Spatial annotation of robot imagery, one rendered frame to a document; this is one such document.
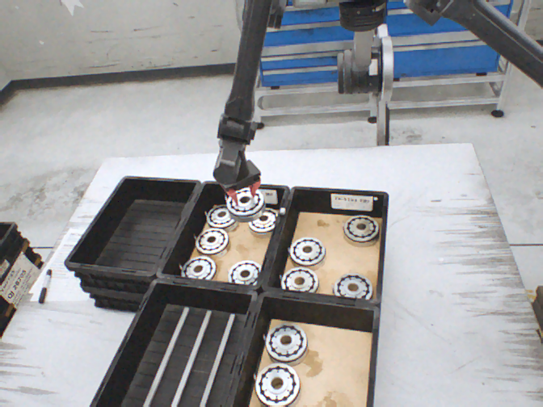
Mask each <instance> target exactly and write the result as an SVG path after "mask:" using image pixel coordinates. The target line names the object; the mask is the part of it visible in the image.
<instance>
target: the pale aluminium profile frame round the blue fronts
mask: <svg viewBox="0 0 543 407"><path fill-rule="evenodd" d="M531 2H532V0H522V2H521V5H520V11H519V14H518V18H517V21H516V26H517V27H518V28H519V29H521V30H522V31H524V28H525V25H526V22H527V18H528V12H529V9H530V6H531ZM237 4H238V5H237V6H236V0H234V9H235V14H236V20H237V24H238V33H239V39H240V36H241V30H242V26H243V21H242V15H243V10H242V6H240V3H239V0H237ZM391 40H392V45H393V46H394V45H406V44H427V43H439V42H450V41H462V40H479V38H477V37H476V36H475V35H474V34H473V33H472V32H471V31H451V32H441V33H430V34H418V35H408V36H398V37H391ZM352 48H355V41H354V40H343V41H331V42H320V43H309V44H289V45H278V46H267V48H263V51H262V55H261V56H269V55H280V54H291V53H303V52H325V51H336V50H348V49H352ZM514 67H515V66H514V65H512V64H511V63H510V62H509V61H507V63H505V61H504V59H503V57H502V56H501V55H500V58H499V64H498V71H499V73H493V72H486V73H476V74H464V75H451V76H438V77H423V78H393V87H403V86H430V85H444V84H458V83H473V82H488V83H489V85H490V88H492V90H493V92H494V94H495V95H484V96H468V97H453V98H438V99H408V100H393V101H388V108H389V109H394V108H410V107H442V106H457V105H474V104H489V103H496V104H495V108H496V110H493V111H492V112H491V113H490V114H491V115H493V116H494V117H503V116H504V113H503V111H500V110H503V107H504V104H505V99H506V97H507V91H508V87H509V84H510V81H511V74H512V71H514ZM259 79H260V72H259V71H258V76H257V81H256V84H255V107H254V108H255V111H254V119H255V122H258V126H257V129H261V128H263V127H264V124H263V123H262V122H260V121H261V117H260V116H268V115H299V114H314V112H331V111H363V110H370V117H368V122H369V123H372V124H374V123H376V122H377V118H376V116H377V98H371V97H370V94H369V99H368V100H367V101H365V103H348V104H333V105H317V106H302V107H273V108H264V107H261V106H262V102H263V96H264V95H278V94H304V93H319V92H333V90H338V83H331V84H317V85H303V86H271V87H266V86H263V87H262V83H261V81H260V84H259ZM500 81H501V84H500V85H499V84H498V82H500ZM258 87H259V88H258Z"/></svg>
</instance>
